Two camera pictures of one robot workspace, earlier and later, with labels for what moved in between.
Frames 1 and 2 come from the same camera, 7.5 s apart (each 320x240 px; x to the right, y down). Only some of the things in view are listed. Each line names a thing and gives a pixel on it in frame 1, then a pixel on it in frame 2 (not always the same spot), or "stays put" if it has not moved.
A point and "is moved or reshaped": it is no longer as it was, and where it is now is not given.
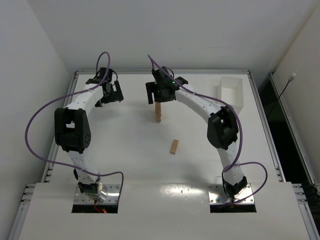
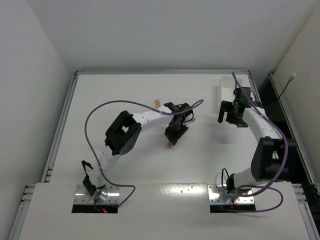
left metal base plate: (112, 190) stays put
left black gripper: (113, 95) to (175, 132)
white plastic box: (231, 91) stays put
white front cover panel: (166, 211) stays put
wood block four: (174, 146) is moved or reshaped
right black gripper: (160, 94) to (227, 110)
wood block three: (158, 108) stays put
